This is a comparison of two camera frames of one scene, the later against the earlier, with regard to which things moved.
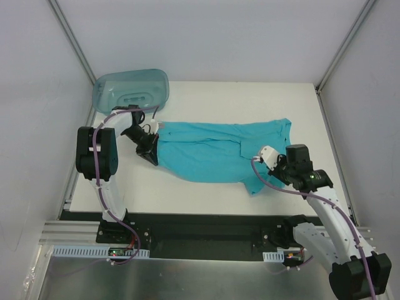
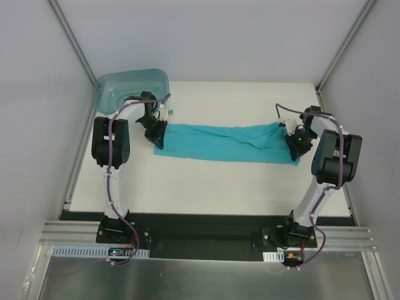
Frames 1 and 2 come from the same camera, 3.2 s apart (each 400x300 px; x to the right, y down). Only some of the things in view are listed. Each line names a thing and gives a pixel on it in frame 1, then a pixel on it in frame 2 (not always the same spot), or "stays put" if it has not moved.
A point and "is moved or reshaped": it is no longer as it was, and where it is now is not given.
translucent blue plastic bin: (146, 87) stays put
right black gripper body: (279, 170) -> (297, 145)
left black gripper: (150, 150) -> (155, 131)
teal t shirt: (220, 152) is moved or reshaped
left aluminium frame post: (73, 40) stays put
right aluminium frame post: (319, 85) stays put
